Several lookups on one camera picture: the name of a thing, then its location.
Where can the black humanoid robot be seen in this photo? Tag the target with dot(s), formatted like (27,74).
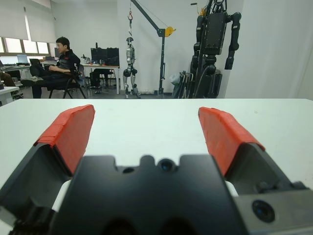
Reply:
(215,31)

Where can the black computer monitor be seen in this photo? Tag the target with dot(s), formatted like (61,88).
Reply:
(98,55)
(113,56)

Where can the black laptop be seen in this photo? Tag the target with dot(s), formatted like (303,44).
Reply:
(35,63)

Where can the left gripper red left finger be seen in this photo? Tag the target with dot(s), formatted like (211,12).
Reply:
(68,132)

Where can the white office desk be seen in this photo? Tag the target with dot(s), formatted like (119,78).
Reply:
(107,65)

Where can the white plastic bag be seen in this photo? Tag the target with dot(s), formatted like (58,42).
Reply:
(174,78)

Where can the lit computer screen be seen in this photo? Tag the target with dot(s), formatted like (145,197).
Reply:
(22,59)

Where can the folded black chairs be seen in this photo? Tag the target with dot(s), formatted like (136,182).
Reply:
(185,83)

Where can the silver hanging humanoid robot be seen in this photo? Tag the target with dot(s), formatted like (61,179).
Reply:
(129,55)

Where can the seated person in black jacket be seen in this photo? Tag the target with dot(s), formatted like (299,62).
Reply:
(66,61)

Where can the black folding chair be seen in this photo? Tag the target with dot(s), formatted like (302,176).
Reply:
(73,82)

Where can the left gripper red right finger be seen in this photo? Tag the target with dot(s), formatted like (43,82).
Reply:
(227,137)

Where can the small white side table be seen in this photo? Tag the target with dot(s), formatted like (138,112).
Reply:
(7,94)

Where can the white roller blind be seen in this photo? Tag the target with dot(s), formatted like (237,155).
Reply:
(14,19)

